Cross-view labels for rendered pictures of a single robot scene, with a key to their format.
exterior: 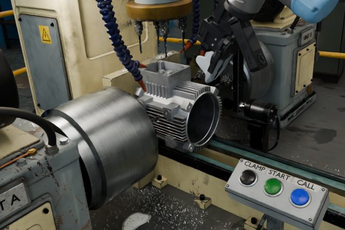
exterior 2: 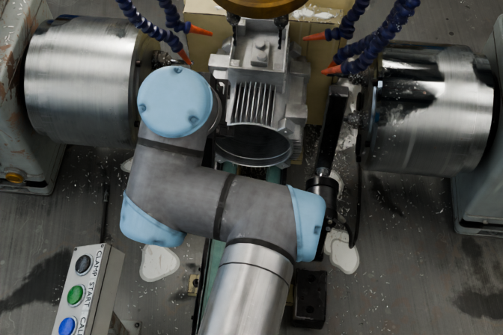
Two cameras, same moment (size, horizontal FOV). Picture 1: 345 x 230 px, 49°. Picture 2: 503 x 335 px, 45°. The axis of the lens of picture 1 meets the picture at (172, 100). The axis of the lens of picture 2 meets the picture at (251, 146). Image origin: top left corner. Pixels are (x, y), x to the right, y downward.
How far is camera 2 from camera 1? 0.97 m
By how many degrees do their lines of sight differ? 52
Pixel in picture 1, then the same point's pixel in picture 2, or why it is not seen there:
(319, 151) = (424, 308)
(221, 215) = (200, 244)
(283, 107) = (475, 214)
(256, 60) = not seen: hidden behind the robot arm
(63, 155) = not seen: outside the picture
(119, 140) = (72, 111)
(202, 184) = not seen: hidden behind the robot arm
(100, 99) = (93, 51)
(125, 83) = (209, 24)
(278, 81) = (482, 181)
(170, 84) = (233, 77)
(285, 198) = (66, 314)
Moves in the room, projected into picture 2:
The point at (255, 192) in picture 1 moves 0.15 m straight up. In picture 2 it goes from (71, 281) to (43, 246)
